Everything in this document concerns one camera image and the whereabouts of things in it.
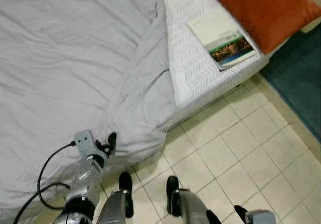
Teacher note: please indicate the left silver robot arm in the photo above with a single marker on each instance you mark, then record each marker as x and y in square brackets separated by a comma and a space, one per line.
[83, 184]

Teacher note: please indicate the robot left leg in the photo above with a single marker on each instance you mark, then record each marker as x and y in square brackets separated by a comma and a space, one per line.
[118, 209]

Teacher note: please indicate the grey bed blanket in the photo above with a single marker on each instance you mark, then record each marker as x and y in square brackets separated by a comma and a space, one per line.
[75, 73]

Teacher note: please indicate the white patterned mattress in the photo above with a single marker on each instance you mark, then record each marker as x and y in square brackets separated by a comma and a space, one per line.
[200, 78]

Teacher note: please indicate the teal rug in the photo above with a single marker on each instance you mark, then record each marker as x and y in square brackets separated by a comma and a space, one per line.
[301, 78]

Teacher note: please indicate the white book with photo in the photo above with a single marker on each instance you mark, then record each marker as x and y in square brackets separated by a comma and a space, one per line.
[218, 35]

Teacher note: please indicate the orange pillow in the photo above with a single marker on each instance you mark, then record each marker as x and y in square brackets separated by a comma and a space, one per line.
[261, 10]

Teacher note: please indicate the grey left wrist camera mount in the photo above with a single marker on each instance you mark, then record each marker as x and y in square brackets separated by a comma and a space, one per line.
[86, 143]

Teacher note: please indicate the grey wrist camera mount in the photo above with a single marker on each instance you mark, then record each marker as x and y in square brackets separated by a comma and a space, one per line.
[261, 217]
[86, 143]

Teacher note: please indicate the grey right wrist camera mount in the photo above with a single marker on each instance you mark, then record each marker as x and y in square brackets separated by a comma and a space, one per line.
[261, 217]

